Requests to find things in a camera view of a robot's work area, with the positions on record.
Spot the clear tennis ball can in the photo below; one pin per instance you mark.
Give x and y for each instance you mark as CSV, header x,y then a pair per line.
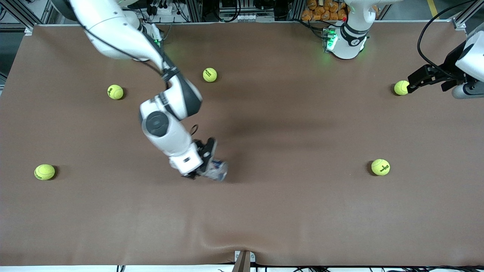
x,y
219,172

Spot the white power strip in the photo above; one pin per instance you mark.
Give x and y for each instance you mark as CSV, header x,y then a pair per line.
x,y
162,10

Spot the brown table mat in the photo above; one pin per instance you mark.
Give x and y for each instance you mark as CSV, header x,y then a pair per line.
x,y
264,207

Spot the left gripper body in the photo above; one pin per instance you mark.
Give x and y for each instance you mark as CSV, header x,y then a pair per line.
x,y
451,61

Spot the white terminal strip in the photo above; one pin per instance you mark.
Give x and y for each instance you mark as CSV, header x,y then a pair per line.
x,y
245,17

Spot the aluminium cage frame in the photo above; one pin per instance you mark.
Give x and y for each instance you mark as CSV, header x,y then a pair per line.
x,y
459,24
29,30

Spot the metal camera bracket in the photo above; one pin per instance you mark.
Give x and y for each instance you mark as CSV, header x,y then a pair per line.
x,y
244,262

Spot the orange netted bags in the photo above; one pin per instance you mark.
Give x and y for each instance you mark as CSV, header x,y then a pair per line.
x,y
325,13

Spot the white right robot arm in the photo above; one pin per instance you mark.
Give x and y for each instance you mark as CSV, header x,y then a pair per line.
x,y
113,34

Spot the yellow tennis ball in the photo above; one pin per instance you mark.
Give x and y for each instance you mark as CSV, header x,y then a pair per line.
x,y
400,87
210,74
44,172
380,167
115,91

